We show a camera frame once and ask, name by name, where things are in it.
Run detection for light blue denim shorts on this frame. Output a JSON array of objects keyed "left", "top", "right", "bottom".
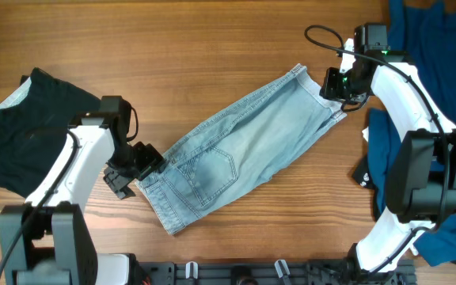
[{"left": 136, "top": 64, "right": 346, "bottom": 235}]

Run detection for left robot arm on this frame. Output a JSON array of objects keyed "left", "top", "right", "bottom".
[{"left": 0, "top": 96, "right": 165, "bottom": 284}]

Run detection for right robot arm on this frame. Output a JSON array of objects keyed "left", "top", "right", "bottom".
[{"left": 320, "top": 23, "right": 456, "bottom": 283}]

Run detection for black garment with white print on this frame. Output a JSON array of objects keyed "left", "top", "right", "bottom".
[{"left": 351, "top": 156, "right": 377, "bottom": 190}]

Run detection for dark blue t-shirt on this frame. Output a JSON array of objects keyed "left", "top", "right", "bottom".
[{"left": 367, "top": 0, "right": 456, "bottom": 266}]

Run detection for black folded t-shirt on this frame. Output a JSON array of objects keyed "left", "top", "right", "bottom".
[{"left": 0, "top": 67, "right": 101, "bottom": 197}]

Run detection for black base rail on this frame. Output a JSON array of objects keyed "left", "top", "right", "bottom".
[{"left": 93, "top": 253, "right": 417, "bottom": 285}]

